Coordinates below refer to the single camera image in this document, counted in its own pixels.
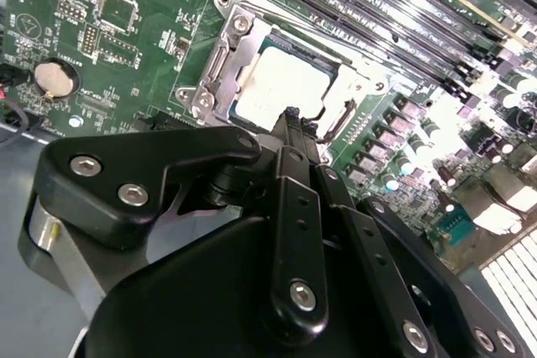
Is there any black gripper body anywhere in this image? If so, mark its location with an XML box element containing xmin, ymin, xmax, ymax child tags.
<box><xmin>81</xmin><ymin>214</ymin><xmax>407</xmax><ymax>358</ymax></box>

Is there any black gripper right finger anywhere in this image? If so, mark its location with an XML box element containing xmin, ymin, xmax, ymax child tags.
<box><xmin>301</xmin><ymin>117</ymin><xmax>526</xmax><ymax>358</ymax></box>

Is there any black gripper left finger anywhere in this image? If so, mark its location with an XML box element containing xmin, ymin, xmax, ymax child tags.
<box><xmin>16</xmin><ymin>105</ymin><xmax>331</xmax><ymax>337</ymax></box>

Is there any metal socket cover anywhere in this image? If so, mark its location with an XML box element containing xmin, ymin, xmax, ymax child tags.
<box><xmin>195</xmin><ymin>3</ymin><xmax>381</xmax><ymax>145</ymax></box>

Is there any CPU with silver top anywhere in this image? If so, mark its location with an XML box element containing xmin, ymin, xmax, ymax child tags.
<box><xmin>232</xmin><ymin>45</ymin><xmax>341</xmax><ymax>131</ymax></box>

